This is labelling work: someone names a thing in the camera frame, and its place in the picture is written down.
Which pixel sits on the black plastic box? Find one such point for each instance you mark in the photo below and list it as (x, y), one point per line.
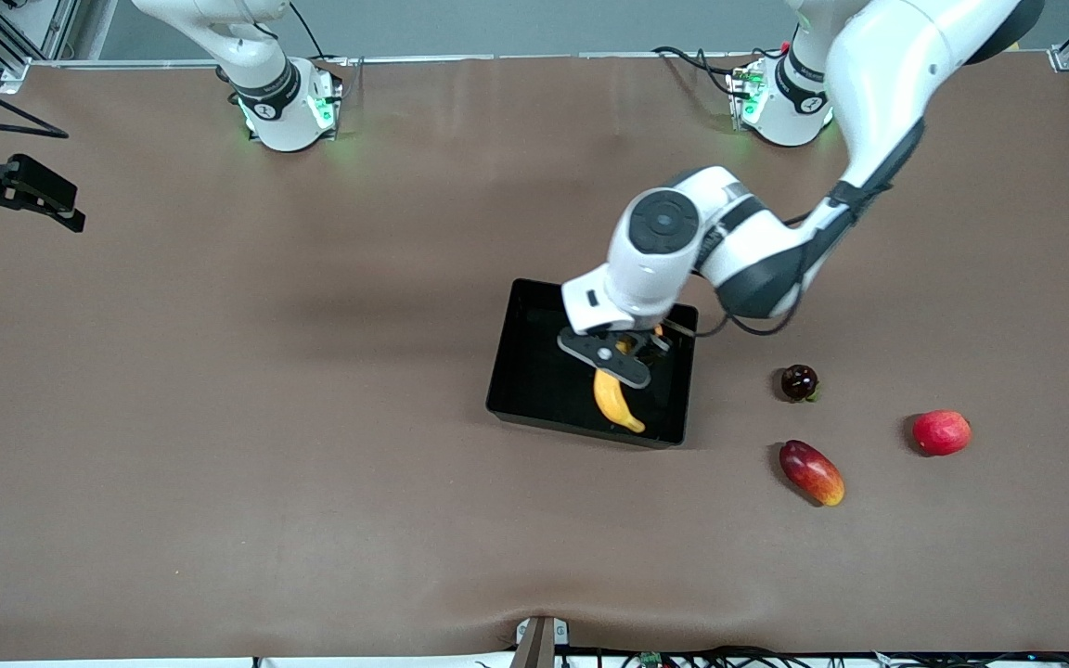
(534, 371)

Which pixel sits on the brown table cover mat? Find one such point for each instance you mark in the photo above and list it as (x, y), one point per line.
(312, 417)

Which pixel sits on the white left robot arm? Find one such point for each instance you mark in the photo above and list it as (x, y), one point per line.
(878, 74)

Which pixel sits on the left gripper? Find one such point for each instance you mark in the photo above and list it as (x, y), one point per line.
(653, 346)

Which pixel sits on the yellow banana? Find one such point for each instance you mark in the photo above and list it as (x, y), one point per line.
(611, 399)

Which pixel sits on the red yellow mango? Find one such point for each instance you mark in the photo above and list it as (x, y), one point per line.
(811, 471)

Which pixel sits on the deep red apple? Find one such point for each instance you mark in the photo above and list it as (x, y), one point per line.
(943, 432)

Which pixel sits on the silver table edge rail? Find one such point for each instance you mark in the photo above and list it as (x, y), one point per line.
(544, 57)

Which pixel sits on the small green circuit board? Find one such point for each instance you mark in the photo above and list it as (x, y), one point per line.
(651, 661)

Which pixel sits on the aluminium frame structure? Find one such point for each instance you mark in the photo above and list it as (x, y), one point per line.
(59, 28)

